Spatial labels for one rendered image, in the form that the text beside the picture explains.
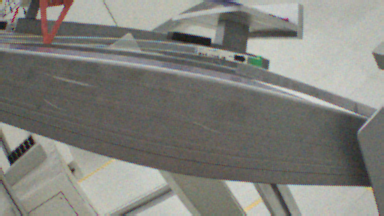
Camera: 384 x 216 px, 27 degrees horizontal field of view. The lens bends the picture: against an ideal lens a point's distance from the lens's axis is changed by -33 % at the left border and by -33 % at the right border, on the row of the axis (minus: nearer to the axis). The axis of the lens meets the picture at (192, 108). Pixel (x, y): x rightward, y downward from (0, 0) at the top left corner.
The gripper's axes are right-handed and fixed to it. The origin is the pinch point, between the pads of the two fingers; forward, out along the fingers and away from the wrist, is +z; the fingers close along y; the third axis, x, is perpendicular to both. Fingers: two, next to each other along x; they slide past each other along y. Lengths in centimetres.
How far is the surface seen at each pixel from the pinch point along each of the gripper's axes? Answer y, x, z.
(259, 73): 4.3, 28.1, 3.9
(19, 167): -119, -4, 39
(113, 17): -749, 101, -3
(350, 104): 46, 28, 4
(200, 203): -27.4, 29.5, 25.2
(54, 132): 60, -1, 6
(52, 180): -85, 7, 35
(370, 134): 64, 23, 5
